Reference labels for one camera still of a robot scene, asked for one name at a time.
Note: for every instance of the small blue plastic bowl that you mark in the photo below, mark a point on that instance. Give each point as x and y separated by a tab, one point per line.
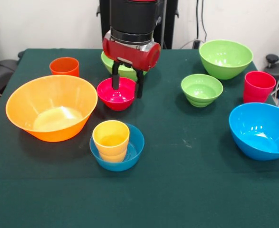
137	147

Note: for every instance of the small pink plastic bowl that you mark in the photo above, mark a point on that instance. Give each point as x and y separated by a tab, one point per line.
116	103

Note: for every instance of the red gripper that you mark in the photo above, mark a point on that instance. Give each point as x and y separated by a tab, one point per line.
132	54

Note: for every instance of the black chair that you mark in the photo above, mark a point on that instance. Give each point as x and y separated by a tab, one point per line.
1	71

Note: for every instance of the large green plastic bowl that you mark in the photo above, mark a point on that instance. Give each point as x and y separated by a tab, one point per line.
226	70
108	64

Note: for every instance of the yellow plastic cup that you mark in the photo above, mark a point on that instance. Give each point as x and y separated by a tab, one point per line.
110	149

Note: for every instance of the red plastic cup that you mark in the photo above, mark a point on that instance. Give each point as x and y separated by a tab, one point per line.
258	93

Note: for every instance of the black round knob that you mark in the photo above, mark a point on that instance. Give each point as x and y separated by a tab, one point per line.
272	58

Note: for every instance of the large blue plastic bowl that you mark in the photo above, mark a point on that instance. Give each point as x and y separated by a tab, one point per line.
248	147

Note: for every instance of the small green plastic bowl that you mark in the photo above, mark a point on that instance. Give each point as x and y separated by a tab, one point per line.
201	99

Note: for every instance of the large orange plastic bowl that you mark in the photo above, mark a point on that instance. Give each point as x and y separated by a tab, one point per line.
22	102

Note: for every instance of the black plug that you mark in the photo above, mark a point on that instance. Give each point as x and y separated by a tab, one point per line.
196	44

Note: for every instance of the orange plastic cup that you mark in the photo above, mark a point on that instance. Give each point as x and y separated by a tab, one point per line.
64	70

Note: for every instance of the dark green table cloth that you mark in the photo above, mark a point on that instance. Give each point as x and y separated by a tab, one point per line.
177	190

